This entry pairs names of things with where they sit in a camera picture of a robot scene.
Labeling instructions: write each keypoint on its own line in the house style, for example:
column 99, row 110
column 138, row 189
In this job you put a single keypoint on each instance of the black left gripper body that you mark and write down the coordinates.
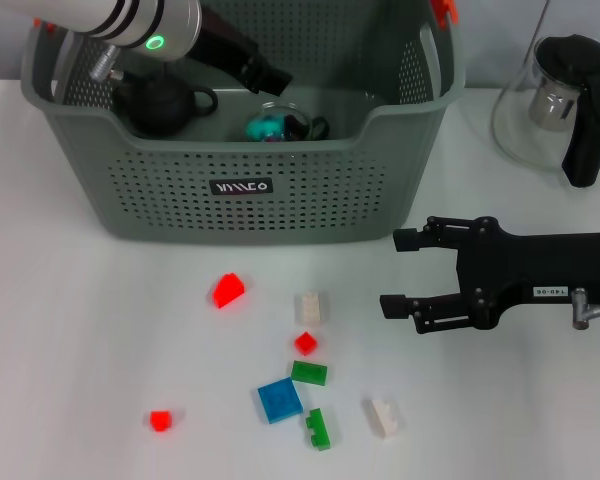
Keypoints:
column 220, row 45

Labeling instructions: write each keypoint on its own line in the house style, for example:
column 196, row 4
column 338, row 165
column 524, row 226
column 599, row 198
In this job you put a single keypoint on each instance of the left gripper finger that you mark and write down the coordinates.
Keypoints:
column 272, row 70
column 265, row 84

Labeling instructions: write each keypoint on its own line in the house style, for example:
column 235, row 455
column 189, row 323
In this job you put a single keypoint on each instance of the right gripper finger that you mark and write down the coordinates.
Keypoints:
column 432, row 234
column 432, row 311

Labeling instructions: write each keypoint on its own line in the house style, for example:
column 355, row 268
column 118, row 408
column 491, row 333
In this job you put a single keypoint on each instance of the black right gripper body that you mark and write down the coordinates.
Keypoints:
column 530, row 265

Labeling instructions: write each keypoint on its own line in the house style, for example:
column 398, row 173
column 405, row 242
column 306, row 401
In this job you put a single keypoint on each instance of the teal square block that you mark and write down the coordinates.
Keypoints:
column 262, row 127

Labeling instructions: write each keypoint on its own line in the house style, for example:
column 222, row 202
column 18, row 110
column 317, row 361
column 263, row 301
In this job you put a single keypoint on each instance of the glass teacup black sleeve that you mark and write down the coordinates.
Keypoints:
column 305, row 125

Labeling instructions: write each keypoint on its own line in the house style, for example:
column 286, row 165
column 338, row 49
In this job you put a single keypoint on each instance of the white building block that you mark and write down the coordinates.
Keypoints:
column 311, row 307
column 386, row 416

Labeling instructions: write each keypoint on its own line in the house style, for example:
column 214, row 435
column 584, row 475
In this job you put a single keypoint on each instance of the bright red slope block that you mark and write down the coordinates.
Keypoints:
column 229, row 291

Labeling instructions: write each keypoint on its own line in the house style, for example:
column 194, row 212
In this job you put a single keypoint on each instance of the small red slope block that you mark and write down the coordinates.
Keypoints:
column 160, row 420

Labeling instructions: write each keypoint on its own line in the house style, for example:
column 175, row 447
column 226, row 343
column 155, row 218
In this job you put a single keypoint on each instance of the small red square block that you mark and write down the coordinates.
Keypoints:
column 306, row 343

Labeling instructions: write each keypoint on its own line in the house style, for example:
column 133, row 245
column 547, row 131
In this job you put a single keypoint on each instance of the green flat rectangular block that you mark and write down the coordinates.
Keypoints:
column 310, row 372

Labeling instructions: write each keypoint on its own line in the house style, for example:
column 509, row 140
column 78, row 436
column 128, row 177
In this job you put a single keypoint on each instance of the grey perforated storage bin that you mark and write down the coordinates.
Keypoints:
column 180, row 200

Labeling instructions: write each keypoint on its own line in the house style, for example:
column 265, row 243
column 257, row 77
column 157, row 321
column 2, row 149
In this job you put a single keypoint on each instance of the green notched small block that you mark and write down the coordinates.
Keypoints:
column 319, row 429

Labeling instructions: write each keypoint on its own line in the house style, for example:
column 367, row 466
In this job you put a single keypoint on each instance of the blue square flat block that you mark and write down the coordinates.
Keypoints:
column 279, row 400

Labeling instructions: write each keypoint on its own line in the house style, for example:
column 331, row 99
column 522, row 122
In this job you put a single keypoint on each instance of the right wrist silver connector plug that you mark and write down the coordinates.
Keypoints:
column 580, row 307

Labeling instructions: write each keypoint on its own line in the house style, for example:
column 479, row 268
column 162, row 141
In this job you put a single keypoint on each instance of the wrist silver connector plug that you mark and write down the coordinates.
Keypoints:
column 580, row 307
column 105, row 62

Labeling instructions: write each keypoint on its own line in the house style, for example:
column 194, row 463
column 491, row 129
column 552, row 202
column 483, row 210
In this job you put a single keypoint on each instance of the black clay teapot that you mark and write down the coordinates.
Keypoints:
column 155, row 112

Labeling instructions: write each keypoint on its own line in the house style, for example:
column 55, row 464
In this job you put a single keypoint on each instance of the left wrist silver connector plug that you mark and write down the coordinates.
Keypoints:
column 105, row 62

